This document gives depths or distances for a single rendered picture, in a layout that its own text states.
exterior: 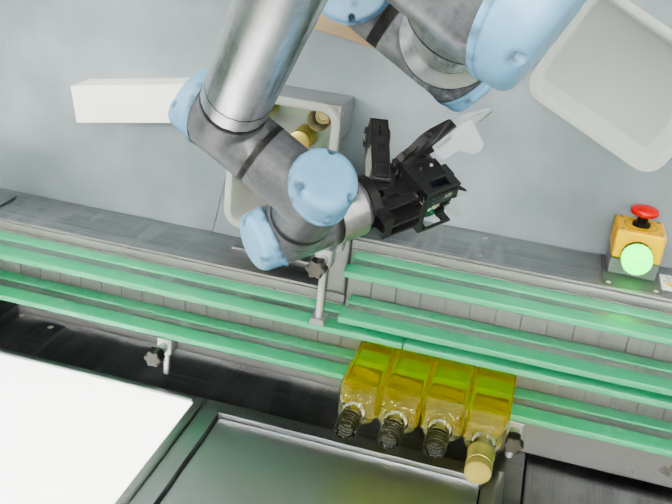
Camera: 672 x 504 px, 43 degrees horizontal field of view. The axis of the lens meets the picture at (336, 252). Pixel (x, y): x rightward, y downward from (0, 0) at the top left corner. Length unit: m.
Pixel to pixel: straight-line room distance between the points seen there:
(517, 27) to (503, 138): 0.76
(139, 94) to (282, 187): 0.56
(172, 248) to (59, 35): 0.41
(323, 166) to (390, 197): 0.19
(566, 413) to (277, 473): 0.43
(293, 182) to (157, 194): 0.67
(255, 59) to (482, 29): 0.26
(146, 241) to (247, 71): 0.70
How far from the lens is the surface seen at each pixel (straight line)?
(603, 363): 1.29
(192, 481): 1.24
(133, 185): 1.56
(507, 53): 0.60
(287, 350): 1.36
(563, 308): 1.23
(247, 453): 1.29
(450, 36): 0.62
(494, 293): 1.23
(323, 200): 0.89
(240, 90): 0.84
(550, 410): 1.33
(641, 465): 1.43
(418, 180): 1.08
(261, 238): 0.99
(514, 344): 1.28
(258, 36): 0.77
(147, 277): 1.39
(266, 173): 0.92
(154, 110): 1.43
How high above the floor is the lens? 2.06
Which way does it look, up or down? 63 degrees down
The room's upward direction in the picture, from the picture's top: 145 degrees counter-clockwise
